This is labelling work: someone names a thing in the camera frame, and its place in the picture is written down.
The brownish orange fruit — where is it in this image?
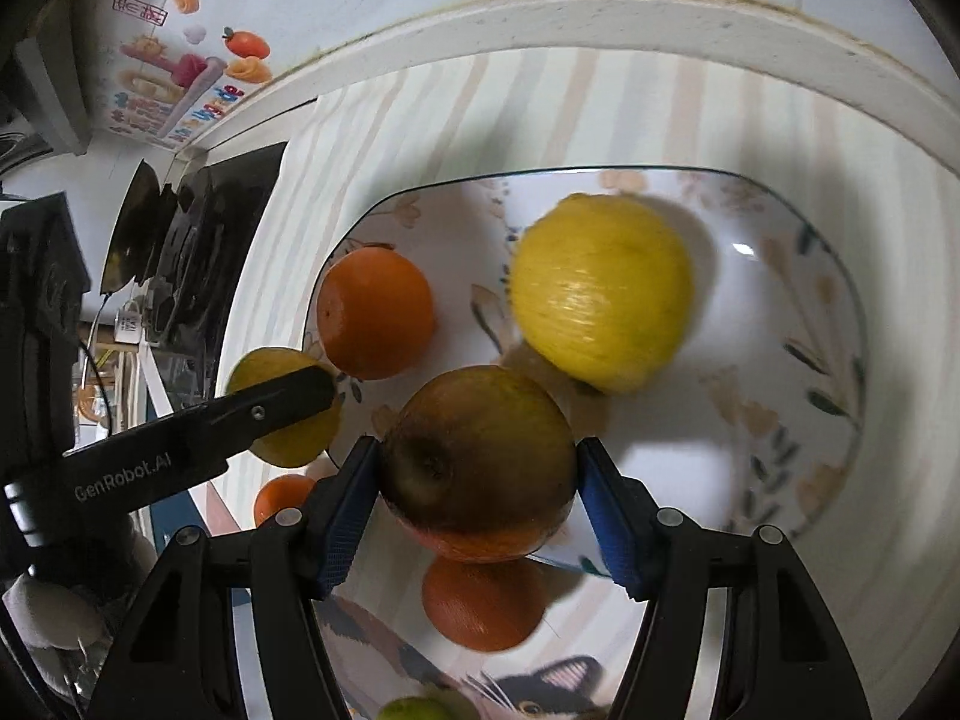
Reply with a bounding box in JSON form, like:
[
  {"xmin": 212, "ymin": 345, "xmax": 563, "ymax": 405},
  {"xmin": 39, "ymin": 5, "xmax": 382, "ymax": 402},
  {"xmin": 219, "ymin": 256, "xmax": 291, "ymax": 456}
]
[{"xmin": 377, "ymin": 364, "xmax": 580, "ymax": 565}]

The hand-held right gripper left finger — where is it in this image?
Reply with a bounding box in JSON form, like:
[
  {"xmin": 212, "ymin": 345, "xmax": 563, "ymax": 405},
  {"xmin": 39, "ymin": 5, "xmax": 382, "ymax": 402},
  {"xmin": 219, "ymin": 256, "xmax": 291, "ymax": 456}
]
[{"xmin": 86, "ymin": 434, "xmax": 381, "ymax": 720}]

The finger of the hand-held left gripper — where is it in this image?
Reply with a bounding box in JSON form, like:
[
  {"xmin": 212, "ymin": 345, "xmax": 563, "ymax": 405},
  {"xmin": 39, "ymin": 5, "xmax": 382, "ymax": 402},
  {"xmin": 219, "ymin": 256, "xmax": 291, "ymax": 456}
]
[{"xmin": 178, "ymin": 366, "xmax": 338, "ymax": 466}]

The small orange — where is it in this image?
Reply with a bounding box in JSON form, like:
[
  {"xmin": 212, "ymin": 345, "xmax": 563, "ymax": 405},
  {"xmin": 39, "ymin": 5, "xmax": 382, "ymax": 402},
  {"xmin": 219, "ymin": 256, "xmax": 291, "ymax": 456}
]
[{"xmin": 253, "ymin": 473, "xmax": 320, "ymax": 530}]

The yellow-green citrus fruit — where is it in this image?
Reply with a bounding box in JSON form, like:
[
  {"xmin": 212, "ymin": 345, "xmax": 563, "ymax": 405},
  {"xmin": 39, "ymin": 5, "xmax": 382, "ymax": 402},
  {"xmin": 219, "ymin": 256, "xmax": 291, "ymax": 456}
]
[{"xmin": 226, "ymin": 346, "xmax": 343, "ymax": 469}]

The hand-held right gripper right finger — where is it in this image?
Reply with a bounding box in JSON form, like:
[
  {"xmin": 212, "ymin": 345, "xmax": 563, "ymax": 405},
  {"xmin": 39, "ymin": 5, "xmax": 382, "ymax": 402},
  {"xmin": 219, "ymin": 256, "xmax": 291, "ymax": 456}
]
[{"xmin": 576, "ymin": 436, "xmax": 872, "ymax": 720}]

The floral white ceramic plate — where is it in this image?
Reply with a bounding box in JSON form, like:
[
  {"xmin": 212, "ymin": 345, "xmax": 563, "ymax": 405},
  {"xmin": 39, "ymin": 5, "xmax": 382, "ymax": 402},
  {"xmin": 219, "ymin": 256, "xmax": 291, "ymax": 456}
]
[{"xmin": 301, "ymin": 166, "xmax": 871, "ymax": 580}]

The white power plug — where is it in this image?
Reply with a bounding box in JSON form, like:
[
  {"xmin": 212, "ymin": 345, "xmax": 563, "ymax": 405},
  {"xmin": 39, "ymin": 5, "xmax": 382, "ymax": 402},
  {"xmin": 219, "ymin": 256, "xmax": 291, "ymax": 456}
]
[{"xmin": 111, "ymin": 298, "xmax": 145, "ymax": 347}]

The cat print mat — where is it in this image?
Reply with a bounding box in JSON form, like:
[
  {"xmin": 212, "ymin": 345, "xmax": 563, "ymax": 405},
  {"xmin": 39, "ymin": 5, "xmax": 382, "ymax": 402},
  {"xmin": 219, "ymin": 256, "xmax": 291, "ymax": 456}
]
[{"xmin": 150, "ymin": 465, "xmax": 655, "ymax": 720}]

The person's left hand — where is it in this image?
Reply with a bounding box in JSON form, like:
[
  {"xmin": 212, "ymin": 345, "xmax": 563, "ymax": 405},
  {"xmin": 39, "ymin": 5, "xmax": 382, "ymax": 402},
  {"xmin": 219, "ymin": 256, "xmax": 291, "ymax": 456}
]
[{"xmin": 0, "ymin": 517, "xmax": 160, "ymax": 653}]

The striped tablecloth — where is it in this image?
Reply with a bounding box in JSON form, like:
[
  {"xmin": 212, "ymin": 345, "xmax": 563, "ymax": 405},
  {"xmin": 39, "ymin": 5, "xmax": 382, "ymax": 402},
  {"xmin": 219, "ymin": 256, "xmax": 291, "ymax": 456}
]
[{"xmin": 214, "ymin": 45, "xmax": 960, "ymax": 720}]

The colourful printed box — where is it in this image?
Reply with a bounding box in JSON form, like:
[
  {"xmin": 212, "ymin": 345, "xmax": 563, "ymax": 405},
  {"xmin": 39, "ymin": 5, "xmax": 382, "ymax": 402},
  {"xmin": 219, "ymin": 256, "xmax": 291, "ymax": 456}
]
[{"xmin": 94, "ymin": 0, "xmax": 275, "ymax": 153}]

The large yellow lemon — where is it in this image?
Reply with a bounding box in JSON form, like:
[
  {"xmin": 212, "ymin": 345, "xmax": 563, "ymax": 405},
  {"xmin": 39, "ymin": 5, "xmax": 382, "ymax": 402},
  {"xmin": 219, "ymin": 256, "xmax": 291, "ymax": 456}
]
[{"xmin": 508, "ymin": 193, "xmax": 695, "ymax": 395}]

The green citrus fruit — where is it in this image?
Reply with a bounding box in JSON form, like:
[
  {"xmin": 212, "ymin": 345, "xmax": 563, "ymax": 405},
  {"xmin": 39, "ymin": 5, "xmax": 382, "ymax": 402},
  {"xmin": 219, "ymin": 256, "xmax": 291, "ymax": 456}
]
[{"xmin": 377, "ymin": 694, "xmax": 482, "ymax": 720}]

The black gas stove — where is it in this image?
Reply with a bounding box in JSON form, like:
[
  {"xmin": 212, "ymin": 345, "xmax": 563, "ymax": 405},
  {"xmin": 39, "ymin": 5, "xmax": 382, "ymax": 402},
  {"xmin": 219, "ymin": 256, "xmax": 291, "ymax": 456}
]
[{"xmin": 101, "ymin": 141, "xmax": 290, "ymax": 392}]

